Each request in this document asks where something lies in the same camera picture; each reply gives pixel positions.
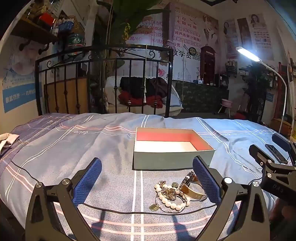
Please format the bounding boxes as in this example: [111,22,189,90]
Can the red garment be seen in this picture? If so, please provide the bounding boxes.
[118,91,163,109]

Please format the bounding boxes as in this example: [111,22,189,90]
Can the thin black cable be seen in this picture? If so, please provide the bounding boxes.
[10,161,263,214]

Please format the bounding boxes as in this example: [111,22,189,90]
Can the blue wall poster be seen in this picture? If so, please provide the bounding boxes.
[2,42,43,114]

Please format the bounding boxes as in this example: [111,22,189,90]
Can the green round canister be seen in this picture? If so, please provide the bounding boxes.
[68,34,85,55]

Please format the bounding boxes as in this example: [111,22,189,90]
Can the black iron bed frame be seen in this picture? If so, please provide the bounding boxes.
[35,45,174,117]

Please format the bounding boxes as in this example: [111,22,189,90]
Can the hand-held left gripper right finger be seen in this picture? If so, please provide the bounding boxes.
[192,156,271,241]

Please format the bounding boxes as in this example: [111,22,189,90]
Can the wristwatch with tan strap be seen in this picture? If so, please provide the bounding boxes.
[179,171,207,201]

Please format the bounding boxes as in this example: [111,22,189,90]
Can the white floor lamp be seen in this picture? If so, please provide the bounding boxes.
[236,46,288,135]

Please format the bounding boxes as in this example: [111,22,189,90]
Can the red phone booth cabinet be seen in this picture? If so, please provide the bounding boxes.
[200,46,216,85]

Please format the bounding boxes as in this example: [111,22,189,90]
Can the black flat device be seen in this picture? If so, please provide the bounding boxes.
[265,144,289,164]

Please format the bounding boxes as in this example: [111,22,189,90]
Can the large printed wall poster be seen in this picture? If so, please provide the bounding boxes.
[111,2,219,61]

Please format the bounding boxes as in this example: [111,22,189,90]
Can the wall posters with portraits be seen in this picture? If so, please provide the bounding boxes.
[223,14,274,61]

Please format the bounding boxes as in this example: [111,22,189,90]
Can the blue plaid bedsheet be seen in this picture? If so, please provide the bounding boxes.
[0,113,296,241]

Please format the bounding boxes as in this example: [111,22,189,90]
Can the red box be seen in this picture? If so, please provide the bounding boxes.
[39,13,55,25]

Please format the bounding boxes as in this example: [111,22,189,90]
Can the grey cardboard box pink inside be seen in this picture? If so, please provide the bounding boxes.
[132,127,216,171]

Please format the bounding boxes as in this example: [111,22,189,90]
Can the wooden wall shelf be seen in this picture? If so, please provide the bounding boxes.
[10,14,58,51]

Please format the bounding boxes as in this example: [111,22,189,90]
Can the wooden cabinet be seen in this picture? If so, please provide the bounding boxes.
[44,76,89,114]

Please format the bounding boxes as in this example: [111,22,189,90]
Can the black garment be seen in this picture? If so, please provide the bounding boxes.
[120,76,167,99]

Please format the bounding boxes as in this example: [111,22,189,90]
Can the pink stool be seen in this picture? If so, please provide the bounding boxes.
[218,99,232,118]

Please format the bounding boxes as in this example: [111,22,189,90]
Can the gold chain bracelet with tag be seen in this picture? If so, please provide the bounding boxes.
[149,192,185,214]

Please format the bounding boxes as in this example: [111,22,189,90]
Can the hanging rope swing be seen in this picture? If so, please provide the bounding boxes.
[180,58,186,103]

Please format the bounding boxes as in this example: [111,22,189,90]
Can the blue box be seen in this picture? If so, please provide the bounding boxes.
[58,19,75,33]

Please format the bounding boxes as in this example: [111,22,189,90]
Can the brown cardboard box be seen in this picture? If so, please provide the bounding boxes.
[270,118,292,138]

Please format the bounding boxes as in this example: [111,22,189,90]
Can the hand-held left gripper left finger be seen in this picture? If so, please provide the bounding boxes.
[25,157,102,241]

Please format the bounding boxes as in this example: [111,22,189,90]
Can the white tassel cord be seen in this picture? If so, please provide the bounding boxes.
[143,56,148,103]

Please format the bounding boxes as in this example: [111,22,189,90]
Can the hanging green plant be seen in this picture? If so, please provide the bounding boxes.
[96,0,148,45]

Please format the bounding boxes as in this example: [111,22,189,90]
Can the beige cloth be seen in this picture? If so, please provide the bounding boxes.
[0,133,20,155]

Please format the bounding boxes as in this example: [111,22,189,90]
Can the white pearl bracelet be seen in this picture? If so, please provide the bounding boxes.
[154,182,191,212]

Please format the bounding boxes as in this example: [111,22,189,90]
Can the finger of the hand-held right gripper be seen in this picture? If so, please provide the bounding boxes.
[249,145,296,177]
[272,134,296,163]

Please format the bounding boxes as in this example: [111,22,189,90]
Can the green floral counter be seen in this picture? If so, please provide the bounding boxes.
[175,80,229,113]

